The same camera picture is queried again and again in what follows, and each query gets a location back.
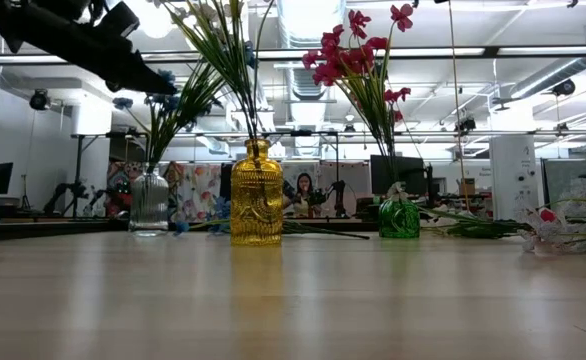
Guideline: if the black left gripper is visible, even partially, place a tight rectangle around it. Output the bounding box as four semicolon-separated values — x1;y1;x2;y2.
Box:
2;0;179;96

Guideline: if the red artificial flower bunch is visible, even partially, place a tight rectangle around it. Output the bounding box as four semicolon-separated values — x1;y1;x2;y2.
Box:
300;22;394;194
345;2;417;194

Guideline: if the clear glass vase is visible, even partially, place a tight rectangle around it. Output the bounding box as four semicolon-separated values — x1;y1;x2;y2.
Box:
128;163;170;237

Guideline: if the yellow glass vase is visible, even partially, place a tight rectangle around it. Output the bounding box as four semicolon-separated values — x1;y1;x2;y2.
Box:
229;138;285;247

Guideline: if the green glass vase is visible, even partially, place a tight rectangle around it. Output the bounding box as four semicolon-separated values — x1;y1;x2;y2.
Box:
377;195;422;240

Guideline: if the colourful patterned fabric panel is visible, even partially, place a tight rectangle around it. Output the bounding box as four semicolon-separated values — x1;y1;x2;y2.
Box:
106;160;147;194

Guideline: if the floral fabric panel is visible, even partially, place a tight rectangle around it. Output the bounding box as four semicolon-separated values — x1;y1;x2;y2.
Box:
172;163;223;224

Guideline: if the thin black tripod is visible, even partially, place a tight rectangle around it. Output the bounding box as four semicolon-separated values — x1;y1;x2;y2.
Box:
18;173;30;210

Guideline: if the person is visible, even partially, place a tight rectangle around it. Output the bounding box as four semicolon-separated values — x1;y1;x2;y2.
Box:
283;172;324;219

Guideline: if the large black monitor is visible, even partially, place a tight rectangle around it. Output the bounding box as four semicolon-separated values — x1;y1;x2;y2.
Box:
370;154;427;197

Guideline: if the tall white cabinet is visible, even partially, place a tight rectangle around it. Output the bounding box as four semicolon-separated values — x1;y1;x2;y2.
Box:
489;134;543;222

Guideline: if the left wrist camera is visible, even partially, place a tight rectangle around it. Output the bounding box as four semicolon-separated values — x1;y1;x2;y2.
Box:
91;1;141;40

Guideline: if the black aluminium table frame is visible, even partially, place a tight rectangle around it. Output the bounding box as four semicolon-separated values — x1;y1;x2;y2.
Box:
0;218;380;242

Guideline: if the silver ceiling duct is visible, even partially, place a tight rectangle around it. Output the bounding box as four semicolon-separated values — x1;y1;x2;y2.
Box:
275;0;348;157

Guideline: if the tan hanging cord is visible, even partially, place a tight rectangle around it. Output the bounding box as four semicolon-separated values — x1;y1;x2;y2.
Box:
446;0;472;212

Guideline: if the black overhead frame bar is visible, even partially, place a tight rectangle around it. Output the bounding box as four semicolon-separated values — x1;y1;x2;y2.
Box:
0;47;586;65

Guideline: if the black background rig frame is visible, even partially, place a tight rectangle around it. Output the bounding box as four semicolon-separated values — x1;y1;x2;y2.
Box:
71;129;586;202

